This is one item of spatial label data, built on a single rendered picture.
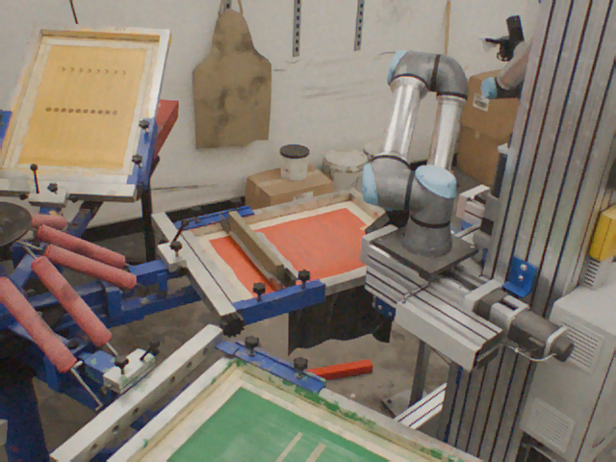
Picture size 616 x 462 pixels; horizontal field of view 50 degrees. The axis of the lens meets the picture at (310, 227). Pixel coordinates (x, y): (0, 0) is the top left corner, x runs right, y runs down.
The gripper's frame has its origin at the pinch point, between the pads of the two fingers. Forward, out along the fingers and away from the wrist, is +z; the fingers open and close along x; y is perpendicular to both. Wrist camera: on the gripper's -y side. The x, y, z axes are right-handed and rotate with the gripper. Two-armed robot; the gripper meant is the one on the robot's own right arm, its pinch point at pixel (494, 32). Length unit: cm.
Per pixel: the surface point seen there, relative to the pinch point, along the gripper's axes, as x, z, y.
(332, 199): -68, 4, 60
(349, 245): -72, -29, 62
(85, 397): -166, -82, 55
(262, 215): -99, -4, 56
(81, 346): -164, -76, 42
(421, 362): -42, -27, 133
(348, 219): -66, -10, 63
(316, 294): -93, -59, 57
